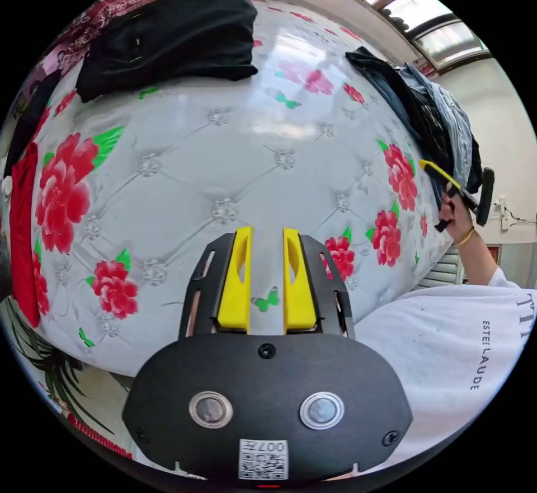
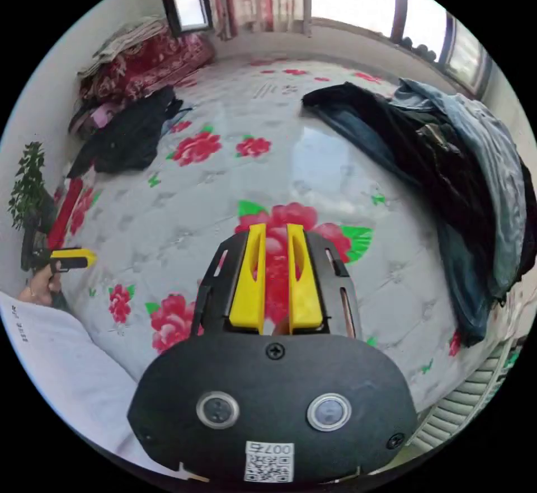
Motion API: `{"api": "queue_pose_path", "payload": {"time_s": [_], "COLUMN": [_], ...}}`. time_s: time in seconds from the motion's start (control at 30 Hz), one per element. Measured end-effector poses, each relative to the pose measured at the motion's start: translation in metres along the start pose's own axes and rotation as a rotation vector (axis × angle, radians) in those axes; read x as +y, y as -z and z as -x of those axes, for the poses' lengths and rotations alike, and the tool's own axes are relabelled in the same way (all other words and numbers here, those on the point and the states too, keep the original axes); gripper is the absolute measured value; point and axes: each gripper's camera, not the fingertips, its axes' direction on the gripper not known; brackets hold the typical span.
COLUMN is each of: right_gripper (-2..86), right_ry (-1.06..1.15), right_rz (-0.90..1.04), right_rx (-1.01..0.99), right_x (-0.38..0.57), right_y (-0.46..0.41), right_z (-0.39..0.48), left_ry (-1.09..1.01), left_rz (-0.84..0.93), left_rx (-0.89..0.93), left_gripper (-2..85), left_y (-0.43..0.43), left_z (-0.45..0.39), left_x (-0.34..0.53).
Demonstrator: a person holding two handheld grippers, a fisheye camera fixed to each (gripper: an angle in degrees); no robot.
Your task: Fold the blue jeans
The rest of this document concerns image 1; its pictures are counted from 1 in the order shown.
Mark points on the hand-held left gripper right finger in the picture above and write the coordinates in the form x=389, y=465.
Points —
x=300, y=295

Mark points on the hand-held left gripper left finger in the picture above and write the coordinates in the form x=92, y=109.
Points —
x=233, y=291

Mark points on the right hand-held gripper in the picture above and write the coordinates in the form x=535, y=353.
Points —
x=463, y=198

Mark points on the person's right forearm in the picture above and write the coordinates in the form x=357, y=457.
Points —
x=478, y=258

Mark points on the person's right hand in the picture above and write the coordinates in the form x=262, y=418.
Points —
x=460, y=218

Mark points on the pile of clothes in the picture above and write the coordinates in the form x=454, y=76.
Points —
x=436, y=111

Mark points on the bed with white floral quilt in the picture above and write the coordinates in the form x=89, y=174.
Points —
x=235, y=157

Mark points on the person's body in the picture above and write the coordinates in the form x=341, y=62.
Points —
x=444, y=358

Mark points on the window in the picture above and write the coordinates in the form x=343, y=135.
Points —
x=419, y=6

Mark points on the red garment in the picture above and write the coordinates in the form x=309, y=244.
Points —
x=23, y=224

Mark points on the black garment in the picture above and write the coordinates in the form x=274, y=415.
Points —
x=176, y=39

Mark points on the maroon patterned blanket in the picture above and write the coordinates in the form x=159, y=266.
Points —
x=121, y=2

